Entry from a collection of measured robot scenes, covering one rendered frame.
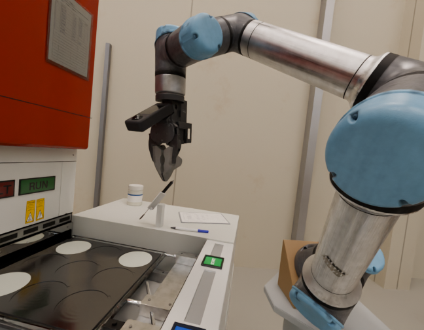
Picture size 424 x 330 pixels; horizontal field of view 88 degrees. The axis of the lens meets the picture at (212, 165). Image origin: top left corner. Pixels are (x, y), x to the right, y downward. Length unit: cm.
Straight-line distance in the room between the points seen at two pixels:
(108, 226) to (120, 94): 185
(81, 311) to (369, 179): 58
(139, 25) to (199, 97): 94
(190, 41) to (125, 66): 219
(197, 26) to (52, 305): 64
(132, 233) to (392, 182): 78
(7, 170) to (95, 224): 33
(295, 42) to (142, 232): 73
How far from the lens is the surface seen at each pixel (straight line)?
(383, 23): 348
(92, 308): 62
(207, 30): 48
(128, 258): 79
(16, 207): 85
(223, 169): 241
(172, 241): 83
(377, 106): 29
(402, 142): 28
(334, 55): 46
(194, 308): 50
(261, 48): 52
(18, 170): 83
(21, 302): 68
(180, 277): 74
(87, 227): 98
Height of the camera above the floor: 126
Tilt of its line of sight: 3 degrees down
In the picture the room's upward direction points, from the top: 6 degrees clockwise
